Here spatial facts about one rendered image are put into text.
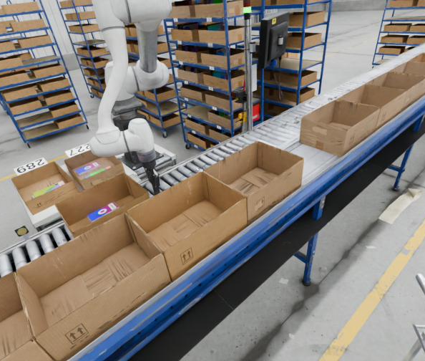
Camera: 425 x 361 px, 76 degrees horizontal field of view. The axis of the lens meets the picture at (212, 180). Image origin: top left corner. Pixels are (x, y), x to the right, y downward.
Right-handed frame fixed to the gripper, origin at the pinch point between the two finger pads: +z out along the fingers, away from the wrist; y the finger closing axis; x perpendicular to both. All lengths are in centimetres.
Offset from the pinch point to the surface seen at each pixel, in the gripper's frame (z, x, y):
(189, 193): -10.9, -3.7, -29.4
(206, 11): -73, -127, 97
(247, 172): -3, -42, -29
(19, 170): 0, 54, 91
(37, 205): 6, 54, 49
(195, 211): -3.4, -2.3, -34.0
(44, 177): 9, 43, 87
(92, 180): 4, 21, 46
